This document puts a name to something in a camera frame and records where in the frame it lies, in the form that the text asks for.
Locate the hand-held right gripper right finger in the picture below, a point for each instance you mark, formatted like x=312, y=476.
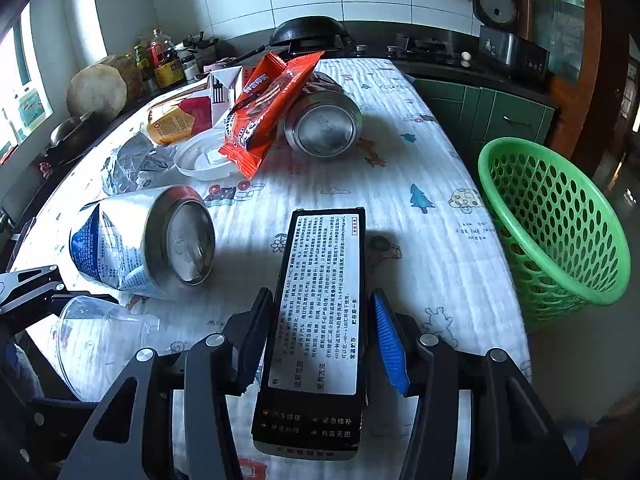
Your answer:
x=390, y=347

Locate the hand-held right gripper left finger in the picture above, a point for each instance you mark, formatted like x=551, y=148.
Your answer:
x=250, y=347

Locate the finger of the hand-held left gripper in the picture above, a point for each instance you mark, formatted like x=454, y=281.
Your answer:
x=45, y=425
x=30, y=285

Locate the black box with white label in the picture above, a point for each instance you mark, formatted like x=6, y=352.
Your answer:
x=315, y=310

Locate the clear plastic cup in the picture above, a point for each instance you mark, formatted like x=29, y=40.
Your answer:
x=95, y=345

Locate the crushed blue and white can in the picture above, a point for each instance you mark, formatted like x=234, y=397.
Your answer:
x=125, y=240

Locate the green plastic basket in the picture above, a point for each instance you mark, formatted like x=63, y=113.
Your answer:
x=500, y=195

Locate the white plastic lid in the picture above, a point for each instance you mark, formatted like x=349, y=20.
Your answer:
x=197, y=160

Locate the red soda can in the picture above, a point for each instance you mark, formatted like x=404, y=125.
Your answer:
x=322, y=127

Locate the white milk carton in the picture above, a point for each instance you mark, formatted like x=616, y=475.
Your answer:
x=222, y=90

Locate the printed white tablecloth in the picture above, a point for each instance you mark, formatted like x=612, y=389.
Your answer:
x=425, y=240

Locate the metal pot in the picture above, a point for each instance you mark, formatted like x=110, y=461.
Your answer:
x=70, y=130

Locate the crumpled grey plastic wrapper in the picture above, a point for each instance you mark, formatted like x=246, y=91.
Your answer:
x=132, y=160

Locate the window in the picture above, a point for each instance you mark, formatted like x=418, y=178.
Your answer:
x=25, y=85

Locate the round wooden chopping block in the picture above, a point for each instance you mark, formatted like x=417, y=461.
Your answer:
x=95, y=92

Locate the blue plastic bag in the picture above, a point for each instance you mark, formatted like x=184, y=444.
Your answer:
x=575, y=437

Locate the orange snack wrapper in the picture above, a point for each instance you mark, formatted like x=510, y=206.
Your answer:
x=260, y=105

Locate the green kitchen cabinet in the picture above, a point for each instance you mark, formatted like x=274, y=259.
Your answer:
x=500, y=110

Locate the red cap oil bottle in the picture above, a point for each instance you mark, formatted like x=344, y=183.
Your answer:
x=160, y=47

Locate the pink cloth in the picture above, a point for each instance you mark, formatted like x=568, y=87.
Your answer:
x=222, y=63

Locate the white egg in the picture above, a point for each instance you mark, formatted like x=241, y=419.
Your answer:
x=466, y=56

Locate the black gas stove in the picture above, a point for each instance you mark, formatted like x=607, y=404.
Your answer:
x=425, y=45

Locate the grey rice cooker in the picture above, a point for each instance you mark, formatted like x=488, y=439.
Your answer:
x=495, y=45

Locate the black wok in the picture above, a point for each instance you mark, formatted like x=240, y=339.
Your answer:
x=305, y=30

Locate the wooden door frame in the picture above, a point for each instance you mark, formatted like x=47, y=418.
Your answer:
x=590, y=60

